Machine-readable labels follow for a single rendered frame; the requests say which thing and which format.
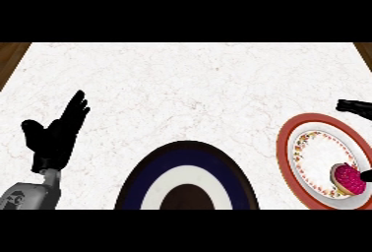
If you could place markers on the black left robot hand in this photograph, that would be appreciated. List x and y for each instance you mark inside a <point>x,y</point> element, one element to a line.
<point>57,138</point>

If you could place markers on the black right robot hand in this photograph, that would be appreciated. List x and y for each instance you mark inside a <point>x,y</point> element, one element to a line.
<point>356,106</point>

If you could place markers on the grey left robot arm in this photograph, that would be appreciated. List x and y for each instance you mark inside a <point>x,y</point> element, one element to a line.
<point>35,193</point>

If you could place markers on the red rimmed floral plate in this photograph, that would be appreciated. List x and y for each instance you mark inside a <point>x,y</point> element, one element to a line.
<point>318,154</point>

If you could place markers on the dark blue and white plate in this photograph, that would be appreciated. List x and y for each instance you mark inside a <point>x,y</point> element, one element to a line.
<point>187,178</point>

